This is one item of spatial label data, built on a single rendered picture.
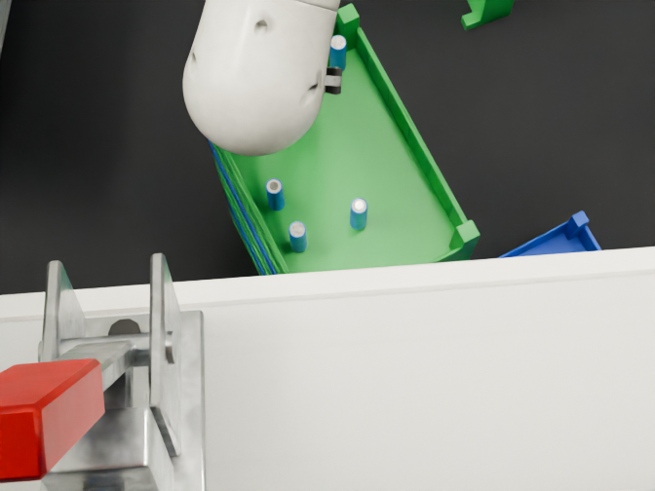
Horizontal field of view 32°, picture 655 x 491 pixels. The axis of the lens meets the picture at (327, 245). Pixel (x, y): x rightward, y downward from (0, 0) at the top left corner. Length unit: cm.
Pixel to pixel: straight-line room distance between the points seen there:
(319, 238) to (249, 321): 106
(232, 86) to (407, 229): 47
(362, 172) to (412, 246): 10
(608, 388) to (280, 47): 67
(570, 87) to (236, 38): 110
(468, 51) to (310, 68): 104
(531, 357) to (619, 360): 2
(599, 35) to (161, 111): 72
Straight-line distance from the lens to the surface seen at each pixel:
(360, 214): 122
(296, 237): 121
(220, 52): 86
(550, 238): 180
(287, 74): 86
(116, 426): 18
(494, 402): 21
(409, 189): 130
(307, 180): 130
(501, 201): 181
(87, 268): 181
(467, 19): 190
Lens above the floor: 171
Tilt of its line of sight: 75 degrees down
